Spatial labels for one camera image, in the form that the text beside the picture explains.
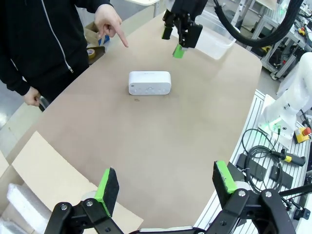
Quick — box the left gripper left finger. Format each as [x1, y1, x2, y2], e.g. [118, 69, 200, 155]
[47, 167, 122, 234]

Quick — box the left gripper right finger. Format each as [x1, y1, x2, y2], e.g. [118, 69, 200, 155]
[206, 160, 297, 234]

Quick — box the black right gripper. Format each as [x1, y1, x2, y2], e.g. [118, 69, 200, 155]
[161, 0, 208, 59]

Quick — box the white foam clock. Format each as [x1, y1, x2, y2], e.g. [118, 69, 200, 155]
[6, 182, 53, 233]

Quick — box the person's right forearm black sleeve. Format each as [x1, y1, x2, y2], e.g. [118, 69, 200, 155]
[0, 55, 33, 97]

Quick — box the person's left forearm black sleeve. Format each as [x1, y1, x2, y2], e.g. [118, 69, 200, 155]
[73, 0, 114, 14]

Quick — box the unwrapped white clock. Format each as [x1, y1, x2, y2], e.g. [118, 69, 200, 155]
[128, 70, 172, 96]

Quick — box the person's left hand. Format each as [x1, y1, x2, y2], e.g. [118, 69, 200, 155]
[93, 3, 130, 48]

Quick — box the person's right hand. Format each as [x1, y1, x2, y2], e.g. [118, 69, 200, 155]
[23, 86, 41, 107]

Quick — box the clear plastic container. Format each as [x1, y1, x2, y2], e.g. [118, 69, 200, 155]
[170, 9, 237, 60]

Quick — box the black flat plate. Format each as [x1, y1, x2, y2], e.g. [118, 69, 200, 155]
[236, 153, 263, 181]
[269, 165, 293, 189]

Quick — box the white background table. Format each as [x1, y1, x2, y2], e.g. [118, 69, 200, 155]
[126, 0, 162, 7]

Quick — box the brown cardboard box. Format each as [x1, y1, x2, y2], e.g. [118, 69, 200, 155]
[0, 130, 144, 234]

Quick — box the aluminium robot mounting plate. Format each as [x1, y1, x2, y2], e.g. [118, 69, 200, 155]
[195, 89, 312, 234]

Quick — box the small open cardboard box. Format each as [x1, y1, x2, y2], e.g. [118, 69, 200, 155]
[84, 20, 111, 47]

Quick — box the yellow emergency stop box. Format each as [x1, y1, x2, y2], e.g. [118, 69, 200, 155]
[294, 126, 312, 145]

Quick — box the aluminium profile rack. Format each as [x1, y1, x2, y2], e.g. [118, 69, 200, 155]
[234, 0, 312, 81]

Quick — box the person's black zip hoodie torso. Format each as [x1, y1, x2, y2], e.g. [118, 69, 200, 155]
[0, 0, 90, 103]

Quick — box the black coiled cable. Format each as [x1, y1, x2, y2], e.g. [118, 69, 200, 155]
[243, 128, 285, 196]

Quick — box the black cable sleeve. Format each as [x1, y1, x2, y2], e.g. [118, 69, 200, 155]
[213, 0, 307, 48]

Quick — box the black enabling handle yellow band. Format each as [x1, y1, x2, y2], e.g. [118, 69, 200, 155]
[270, 149, 307, 167]

